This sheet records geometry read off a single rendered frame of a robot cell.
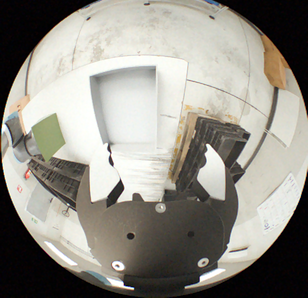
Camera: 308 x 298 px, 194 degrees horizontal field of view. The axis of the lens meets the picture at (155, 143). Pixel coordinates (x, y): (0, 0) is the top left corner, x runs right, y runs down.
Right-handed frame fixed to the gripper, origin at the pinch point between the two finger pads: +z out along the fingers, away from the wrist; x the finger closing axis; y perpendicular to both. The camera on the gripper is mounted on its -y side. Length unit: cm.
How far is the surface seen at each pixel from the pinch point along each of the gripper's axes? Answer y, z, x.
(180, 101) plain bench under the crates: -3.3, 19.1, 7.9
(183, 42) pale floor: -65, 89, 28
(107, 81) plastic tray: -10.7, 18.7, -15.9
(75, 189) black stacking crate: 28.0, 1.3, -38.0
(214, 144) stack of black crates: 25, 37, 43
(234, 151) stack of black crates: 32, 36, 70
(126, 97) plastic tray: -4.6, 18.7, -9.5
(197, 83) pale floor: -19, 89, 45
